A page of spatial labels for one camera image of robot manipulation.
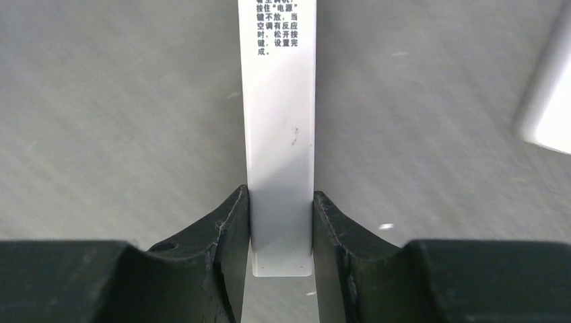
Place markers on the white remote control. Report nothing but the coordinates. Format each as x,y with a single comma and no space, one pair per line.
543,117

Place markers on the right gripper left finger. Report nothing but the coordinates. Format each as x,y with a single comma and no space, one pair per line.
196,275

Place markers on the slim white black remote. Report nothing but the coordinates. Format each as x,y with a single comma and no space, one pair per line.
278,67

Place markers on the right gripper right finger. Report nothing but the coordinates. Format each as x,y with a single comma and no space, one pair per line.
363,278

